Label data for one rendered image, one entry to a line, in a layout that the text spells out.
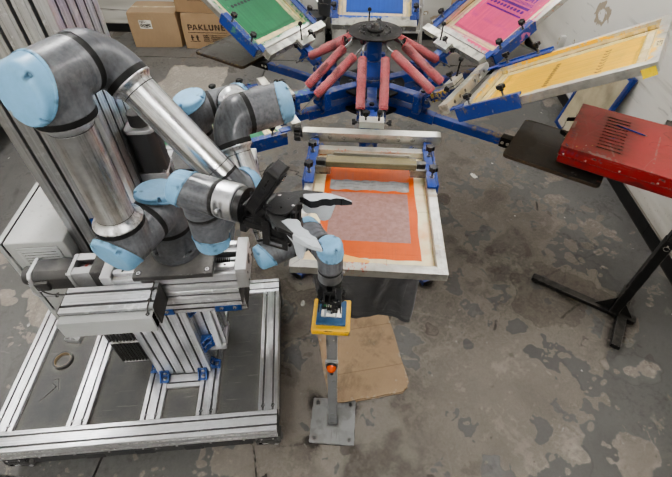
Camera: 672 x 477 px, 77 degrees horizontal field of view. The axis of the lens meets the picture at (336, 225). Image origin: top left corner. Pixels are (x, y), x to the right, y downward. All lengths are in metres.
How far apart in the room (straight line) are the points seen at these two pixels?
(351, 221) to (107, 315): 0.96
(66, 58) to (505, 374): 2.36
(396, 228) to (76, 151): 1.20
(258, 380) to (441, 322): 1.12
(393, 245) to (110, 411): 1.51
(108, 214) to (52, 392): 1.59
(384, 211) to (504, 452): 1.31
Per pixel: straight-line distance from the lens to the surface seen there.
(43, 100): 0.89
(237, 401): 2.21
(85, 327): 1.43
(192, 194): 0.84
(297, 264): 1.58
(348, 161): 1.92
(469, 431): 2.42
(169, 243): 1.27
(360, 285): 1.79
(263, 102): 1.20
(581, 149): 2.21
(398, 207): 1.86
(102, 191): 1.04
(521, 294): 2.96
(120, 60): 0.98
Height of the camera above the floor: 2.20
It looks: 45 degrees down
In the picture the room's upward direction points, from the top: straight up
